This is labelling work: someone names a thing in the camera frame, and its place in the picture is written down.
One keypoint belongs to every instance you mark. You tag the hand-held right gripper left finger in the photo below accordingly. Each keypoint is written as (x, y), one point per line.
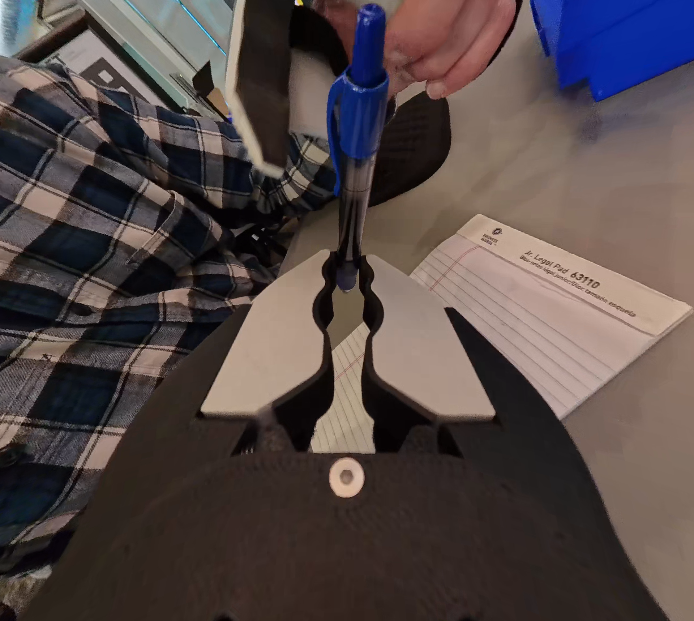
(271, 355)

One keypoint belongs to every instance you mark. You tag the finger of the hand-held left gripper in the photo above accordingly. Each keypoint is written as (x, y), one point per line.
(265, 62)

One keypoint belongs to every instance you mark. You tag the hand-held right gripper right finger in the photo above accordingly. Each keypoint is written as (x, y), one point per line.
(423, 360)

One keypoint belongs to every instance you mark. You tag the blue retractable pen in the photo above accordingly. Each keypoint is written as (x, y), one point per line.
(358, 117)

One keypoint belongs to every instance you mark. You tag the white lined legal pad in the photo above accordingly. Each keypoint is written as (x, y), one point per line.
(542, 328)

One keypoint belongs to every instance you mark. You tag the blue plastic bin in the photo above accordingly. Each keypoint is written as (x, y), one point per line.
(612, 8)

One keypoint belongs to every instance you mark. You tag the grey desk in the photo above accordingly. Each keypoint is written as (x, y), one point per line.
(542, 160)

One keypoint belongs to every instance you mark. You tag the person's left hand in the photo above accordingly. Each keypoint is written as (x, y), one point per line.
(455, 8)

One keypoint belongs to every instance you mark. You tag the white printed sign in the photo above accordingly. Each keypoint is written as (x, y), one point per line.
(108, 68)

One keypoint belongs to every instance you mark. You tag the black ribbed rubber pad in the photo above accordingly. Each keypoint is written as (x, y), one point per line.
(412, 154)

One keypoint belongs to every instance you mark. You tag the plaid shirt person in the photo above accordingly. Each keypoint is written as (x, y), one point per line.
(108, 252)

